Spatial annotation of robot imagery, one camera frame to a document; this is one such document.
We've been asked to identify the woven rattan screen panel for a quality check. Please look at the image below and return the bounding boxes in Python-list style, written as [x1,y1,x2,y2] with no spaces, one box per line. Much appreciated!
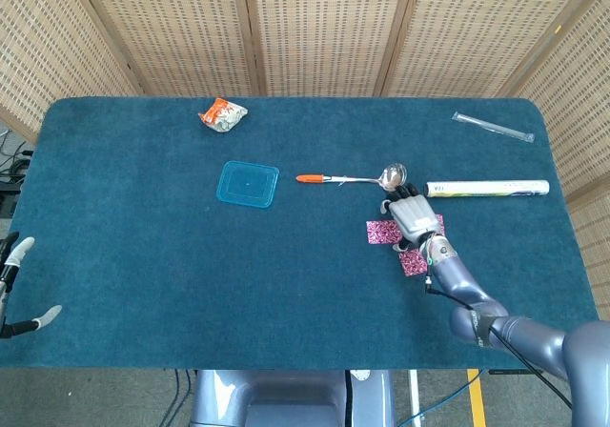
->
[504,0,610,323]
[242,0,420,98]
[378,0,606,98]
[71,0,261,98]
[0,0,144,145]

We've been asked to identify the blue carpet table cover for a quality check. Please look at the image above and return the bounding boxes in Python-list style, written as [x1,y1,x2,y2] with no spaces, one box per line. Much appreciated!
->
[0,96,605,371]

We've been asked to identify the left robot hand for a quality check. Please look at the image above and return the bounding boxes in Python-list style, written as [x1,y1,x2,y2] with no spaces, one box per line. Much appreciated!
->
[0,231,64,340]

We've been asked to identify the white green cling film roll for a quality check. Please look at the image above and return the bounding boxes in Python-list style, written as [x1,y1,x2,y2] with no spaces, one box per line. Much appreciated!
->
[423,179,551,199]

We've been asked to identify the crumpled orange silver snack wrapper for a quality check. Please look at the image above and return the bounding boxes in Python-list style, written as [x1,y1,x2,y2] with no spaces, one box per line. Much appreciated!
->
[197,97,250,134]

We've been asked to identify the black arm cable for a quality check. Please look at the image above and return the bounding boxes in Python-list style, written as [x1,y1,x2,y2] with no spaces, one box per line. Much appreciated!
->
[421,278,573,412]

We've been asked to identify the steel ladle with orange handle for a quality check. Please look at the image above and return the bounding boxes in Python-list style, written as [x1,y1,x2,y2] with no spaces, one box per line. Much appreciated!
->
[295,162,409,193]

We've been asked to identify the black power strip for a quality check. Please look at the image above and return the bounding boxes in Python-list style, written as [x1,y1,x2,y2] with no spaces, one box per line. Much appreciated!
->
[0,181,24,218]

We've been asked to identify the black floor cables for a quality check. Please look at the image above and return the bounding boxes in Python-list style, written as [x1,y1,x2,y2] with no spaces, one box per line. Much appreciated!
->
[0,131,35,180]

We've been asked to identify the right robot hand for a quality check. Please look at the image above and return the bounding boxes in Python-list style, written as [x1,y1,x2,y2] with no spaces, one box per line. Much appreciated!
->
[380,183,442,253]

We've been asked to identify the grey blue robot torso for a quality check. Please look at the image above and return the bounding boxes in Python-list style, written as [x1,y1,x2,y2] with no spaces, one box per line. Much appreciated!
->
[190,369,397,427]

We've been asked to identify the blue floor cable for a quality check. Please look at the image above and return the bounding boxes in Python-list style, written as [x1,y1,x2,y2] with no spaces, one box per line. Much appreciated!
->
[397,372,482,426]

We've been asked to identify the clear plastic wrapped stick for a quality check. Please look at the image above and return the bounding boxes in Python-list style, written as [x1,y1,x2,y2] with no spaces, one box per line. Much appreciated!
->
[451,111,536,144]

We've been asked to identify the pink patterned cloth square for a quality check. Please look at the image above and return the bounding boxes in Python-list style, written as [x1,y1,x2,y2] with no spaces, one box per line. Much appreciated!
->
[397,249,429,277]

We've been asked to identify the yellow floor tape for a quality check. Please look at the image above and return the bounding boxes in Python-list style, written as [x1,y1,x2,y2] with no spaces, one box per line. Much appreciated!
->
[466,369,488,427]

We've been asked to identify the blue plastic container lid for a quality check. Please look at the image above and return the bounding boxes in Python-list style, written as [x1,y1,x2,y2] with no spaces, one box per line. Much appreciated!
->
[215,159,280,210]

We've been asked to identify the black cables under table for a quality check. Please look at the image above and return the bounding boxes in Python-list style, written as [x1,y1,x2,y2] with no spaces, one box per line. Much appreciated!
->
[161,369,197,427]

